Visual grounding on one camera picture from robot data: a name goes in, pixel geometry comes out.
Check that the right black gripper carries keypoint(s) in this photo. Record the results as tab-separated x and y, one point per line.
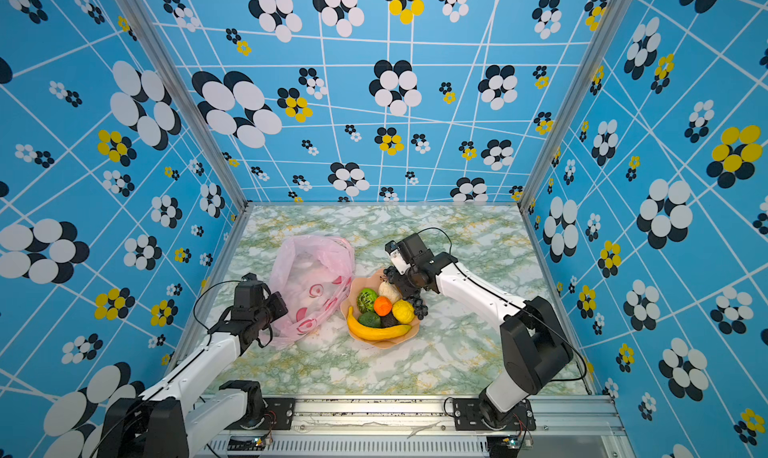
405	290

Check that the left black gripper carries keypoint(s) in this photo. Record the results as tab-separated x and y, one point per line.
276	300

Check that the black grape bunch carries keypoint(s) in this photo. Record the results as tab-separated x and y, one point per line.
414	299

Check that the yellow lemon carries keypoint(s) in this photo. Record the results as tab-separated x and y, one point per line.
403	312

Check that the pink wavy plate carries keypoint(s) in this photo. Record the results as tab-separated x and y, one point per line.
373	282

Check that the orange tangerine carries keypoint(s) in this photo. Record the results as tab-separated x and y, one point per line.
382	306

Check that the dark green avocado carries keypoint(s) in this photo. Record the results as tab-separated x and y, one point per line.
389	321

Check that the green kiwi fruit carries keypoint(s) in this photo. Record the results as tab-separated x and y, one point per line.
366	300

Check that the pink plastic bag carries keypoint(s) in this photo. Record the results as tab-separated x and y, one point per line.
313	274

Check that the light green lime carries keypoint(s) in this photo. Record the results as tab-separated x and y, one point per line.
370	319

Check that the yellow banana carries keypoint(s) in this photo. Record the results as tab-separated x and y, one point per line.
374	334

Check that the beige pear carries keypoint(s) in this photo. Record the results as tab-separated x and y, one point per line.
389	291

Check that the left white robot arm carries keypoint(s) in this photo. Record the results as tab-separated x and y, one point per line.
164	420

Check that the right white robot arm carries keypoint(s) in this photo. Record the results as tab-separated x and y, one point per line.
534	348

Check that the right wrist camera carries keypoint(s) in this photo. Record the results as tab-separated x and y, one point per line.
398	261

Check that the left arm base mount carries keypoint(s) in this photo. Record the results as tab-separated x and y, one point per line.
274	413

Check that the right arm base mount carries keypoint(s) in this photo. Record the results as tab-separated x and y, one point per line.
475	414

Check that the aluminium front rail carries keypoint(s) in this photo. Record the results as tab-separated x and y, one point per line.
419	426

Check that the right corner aluminium post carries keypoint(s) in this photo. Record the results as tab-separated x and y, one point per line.
592	59

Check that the corner aluminium post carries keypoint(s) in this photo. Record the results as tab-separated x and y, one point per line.
592	59
158	54

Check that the left corner aluminium post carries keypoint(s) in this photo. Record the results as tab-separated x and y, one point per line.
158	54

